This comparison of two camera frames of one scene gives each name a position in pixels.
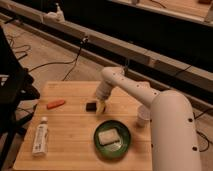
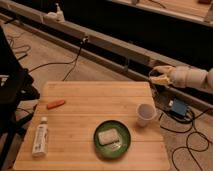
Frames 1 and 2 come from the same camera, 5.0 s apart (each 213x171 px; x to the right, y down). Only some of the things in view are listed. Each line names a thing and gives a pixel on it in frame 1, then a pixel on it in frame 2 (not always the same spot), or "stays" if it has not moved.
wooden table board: (66, 132) stays
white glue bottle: (40, 145) stays
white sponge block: (108, 137) stays
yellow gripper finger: (104, 105) -> (168, 69)
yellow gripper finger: (98, 106) -> (165, 80)
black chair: (16, 88) stays
